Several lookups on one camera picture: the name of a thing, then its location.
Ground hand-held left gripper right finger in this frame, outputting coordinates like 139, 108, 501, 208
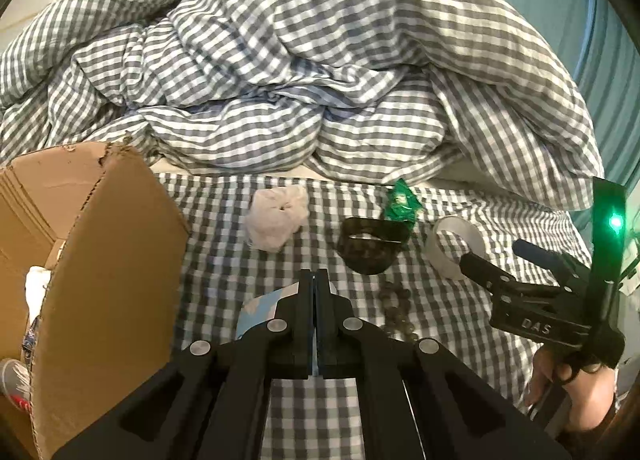
314, 268, 573, 460

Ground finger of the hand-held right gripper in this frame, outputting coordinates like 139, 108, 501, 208
459, 251, 531, 302
513, 239, 592, 287

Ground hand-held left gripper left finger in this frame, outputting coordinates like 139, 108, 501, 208
50, 268, 316, 460

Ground clear tape roll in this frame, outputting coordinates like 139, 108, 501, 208
426, 216, 485, 282

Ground blue white card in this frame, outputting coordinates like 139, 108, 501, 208
235, 282, 318, 377

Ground brown cardboard box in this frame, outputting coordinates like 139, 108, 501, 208
0, 141, 192, 460

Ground white items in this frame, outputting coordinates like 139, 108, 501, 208
22, 265, 56, 366

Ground clear red label bottle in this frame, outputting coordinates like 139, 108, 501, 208
0, 359, 34, 414

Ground person's right hand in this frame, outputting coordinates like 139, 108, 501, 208
526, 346, 619, 435

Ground grey checked bedsheet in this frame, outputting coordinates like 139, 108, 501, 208
152, 172, 596, 460

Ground dark plastic tray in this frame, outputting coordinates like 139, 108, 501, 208
336, 217, 411, 275

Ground green snack packet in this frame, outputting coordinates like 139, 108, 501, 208
382, 178, 424, 229

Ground grey checked duvet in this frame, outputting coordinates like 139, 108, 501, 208
0, 0, 606, 213

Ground teal curtain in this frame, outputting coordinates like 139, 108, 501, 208
437, 0, 640, 226

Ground brown bead bracelet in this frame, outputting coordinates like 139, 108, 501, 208
376, 285, 419, 341

